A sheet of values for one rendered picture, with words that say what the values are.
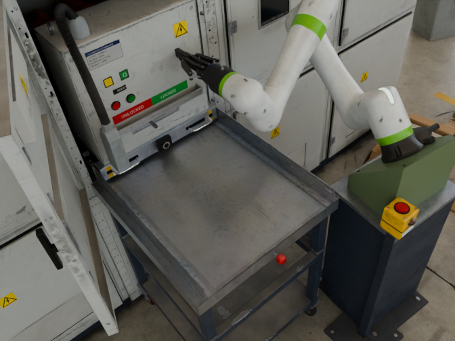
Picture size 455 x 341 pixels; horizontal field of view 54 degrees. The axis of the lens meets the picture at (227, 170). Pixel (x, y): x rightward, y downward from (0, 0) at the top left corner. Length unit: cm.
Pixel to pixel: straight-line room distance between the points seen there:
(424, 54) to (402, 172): 267
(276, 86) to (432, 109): 216
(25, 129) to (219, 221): 75
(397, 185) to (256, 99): 55
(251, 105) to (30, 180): 70
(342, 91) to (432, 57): 238
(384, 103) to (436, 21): 264
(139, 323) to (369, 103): 149
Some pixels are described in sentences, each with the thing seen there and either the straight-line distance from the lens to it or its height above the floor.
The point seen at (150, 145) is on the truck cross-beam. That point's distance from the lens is 177.
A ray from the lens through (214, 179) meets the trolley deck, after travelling 167.
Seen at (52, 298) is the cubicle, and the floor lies 41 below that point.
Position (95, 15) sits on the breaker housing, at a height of 139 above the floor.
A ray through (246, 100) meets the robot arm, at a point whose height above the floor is 125.
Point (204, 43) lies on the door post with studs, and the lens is 178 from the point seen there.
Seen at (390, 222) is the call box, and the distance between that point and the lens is 156.
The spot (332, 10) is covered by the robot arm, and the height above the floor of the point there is 134.
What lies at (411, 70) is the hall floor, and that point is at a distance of 389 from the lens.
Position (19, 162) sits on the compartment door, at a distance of 88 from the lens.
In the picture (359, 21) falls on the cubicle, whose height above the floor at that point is 93.
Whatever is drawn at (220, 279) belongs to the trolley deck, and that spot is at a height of 85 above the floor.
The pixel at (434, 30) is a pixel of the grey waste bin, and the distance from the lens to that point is 426.
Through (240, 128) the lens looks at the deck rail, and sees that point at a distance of 181.
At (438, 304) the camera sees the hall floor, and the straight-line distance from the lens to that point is 246.
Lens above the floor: 205
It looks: 45 degrees down
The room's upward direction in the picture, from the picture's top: 6 degrees counter-clockwise
